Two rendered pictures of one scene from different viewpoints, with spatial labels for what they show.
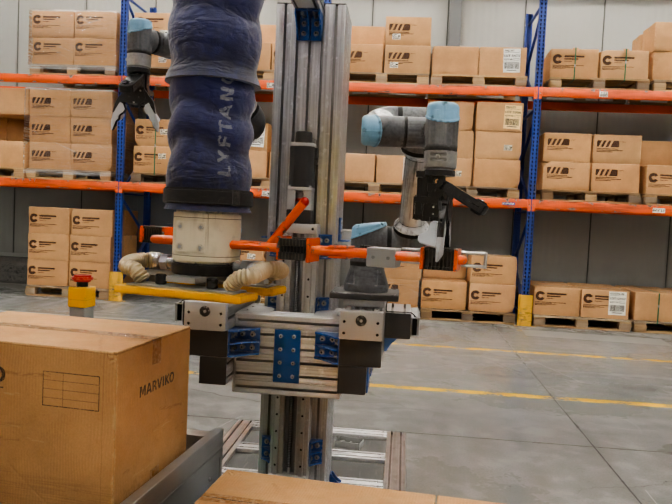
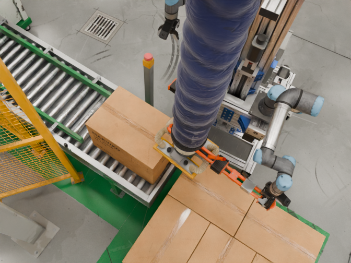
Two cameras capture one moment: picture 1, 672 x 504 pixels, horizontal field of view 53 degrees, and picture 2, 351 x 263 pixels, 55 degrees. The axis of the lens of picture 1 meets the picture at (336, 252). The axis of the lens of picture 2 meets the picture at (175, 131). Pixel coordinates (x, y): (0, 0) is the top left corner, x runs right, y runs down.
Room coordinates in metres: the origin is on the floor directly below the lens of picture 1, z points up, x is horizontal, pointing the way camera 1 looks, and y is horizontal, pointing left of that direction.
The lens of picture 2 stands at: (0.88, 0.20, 3.18)
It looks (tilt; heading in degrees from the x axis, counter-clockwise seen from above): 65 degrees down; 15
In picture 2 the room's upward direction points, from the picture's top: 8 degrees clockwise
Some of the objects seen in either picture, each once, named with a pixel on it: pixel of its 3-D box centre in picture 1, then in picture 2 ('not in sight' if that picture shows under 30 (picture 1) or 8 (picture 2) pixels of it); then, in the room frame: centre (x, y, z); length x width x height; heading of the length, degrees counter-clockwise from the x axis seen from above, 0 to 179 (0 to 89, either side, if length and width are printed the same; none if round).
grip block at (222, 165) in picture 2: (298, 248); (219, 164); (1.66, 0.09, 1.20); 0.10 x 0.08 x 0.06; 163
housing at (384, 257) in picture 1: (383, 257); (247, 186); (1.60, -0.11, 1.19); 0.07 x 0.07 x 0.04; 73
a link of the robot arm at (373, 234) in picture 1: (370, 241); (276, 96); (2.28, -0.11, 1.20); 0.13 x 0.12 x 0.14; 89
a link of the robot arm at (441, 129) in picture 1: (441, 127); (282, 183); (1.58, -0.23, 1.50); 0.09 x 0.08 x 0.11; 179
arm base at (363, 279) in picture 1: (366, 275); (270, 104); (2.28, -0.11, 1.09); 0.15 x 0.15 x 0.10
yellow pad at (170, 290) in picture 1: (186, 286); (177, 156); (1.65, 0.36, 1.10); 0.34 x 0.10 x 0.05; 73
